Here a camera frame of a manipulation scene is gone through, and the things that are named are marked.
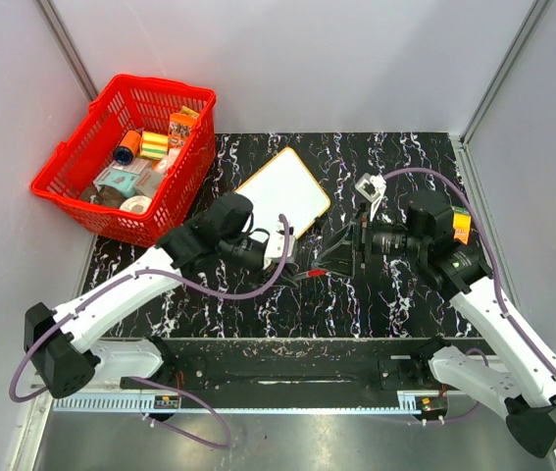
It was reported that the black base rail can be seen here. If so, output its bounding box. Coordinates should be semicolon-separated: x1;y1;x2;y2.
149;337;490;408

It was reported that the red plastic basket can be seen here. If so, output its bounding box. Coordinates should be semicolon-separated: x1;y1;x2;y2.
30;74;217;247

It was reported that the orange sponge pack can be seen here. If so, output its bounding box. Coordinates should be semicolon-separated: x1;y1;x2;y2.
452;206;472;245

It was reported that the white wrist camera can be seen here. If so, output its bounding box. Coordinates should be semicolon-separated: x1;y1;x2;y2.
355;174;386;221
263;229;296;270

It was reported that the brown cardboard box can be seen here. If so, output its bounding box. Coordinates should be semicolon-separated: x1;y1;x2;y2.
134;168;165;198

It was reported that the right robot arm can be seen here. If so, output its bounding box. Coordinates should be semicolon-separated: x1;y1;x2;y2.
313;190;556;458

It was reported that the yellow framed whiteboard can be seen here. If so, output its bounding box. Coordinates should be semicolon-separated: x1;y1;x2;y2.
234;147;331;238

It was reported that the orange blue cylinder can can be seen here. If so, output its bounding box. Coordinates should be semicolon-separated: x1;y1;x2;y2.
113;131;141;166

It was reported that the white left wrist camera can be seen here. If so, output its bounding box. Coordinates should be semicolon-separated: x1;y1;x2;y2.
263;229;296;270

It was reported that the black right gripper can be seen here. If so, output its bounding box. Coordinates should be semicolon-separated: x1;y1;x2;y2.
313;200;428;279

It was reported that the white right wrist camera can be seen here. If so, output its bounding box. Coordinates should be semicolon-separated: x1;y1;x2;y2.
355;174;386;221

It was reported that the pink white small box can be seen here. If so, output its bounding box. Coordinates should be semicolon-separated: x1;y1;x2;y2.
152;147;180;175

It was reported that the teal white box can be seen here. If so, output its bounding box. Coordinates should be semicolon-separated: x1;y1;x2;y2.
93;167;139;198

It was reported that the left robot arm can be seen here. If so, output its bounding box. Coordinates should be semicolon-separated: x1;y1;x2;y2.
22;193;296;398

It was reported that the orange snack packet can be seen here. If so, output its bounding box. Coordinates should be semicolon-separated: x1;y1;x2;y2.
168;106;199;148

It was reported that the yellow green sponge stack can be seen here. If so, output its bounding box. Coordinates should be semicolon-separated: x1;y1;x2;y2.
139;131;169;161

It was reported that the white tape roll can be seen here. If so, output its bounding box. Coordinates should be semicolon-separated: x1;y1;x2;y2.
120;195;152;215

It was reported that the red capped white marker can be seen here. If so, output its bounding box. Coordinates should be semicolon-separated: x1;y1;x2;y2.
289;269;328;280

